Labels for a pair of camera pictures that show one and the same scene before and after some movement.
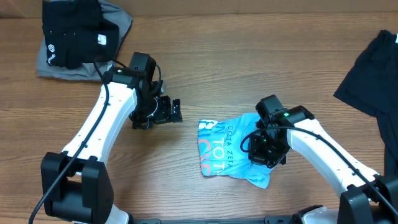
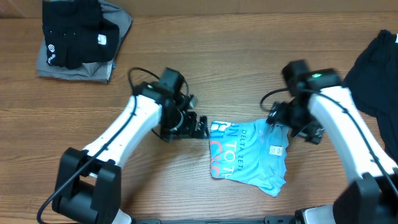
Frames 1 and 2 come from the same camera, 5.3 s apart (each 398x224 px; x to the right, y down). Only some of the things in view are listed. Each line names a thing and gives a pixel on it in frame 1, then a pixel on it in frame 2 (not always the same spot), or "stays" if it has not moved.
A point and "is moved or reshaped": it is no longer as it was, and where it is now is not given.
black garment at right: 372,86 stays
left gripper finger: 176,114 to 203,132
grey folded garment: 87,70 stays
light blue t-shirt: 221,154 is moved or reshaped
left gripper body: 157,110 to 180,122
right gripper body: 269,150 to 297,116
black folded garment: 76,33 stays
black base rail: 279,219 stays
